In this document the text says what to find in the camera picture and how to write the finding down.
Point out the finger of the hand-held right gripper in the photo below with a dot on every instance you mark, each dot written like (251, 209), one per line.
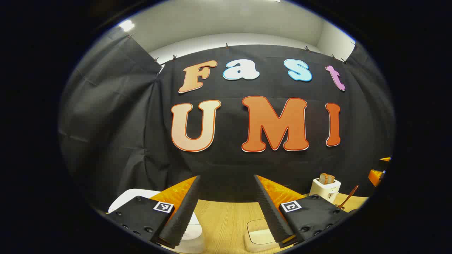
(385, 159)
(375, 177)

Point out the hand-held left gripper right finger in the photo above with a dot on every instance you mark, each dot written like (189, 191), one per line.
(271, 215)

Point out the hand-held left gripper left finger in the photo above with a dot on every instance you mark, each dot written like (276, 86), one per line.
(183, 218)

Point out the clear rice container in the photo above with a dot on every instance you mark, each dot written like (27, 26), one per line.
(259, 229)

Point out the white rice cooker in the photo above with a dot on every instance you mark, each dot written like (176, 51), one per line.
(192, 236)

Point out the white rice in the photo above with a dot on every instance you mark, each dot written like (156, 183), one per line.
(259, 242)

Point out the brown wooden spoon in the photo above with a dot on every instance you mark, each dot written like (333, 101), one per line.
(348, 197)

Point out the toasted bread slice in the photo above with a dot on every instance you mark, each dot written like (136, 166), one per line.
(323, 178)
(331, 179)

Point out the white toaster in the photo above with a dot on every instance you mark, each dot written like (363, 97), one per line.
(325, 192)

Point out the black backdrop cloth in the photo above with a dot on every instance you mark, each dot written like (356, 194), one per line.
(229, 165)

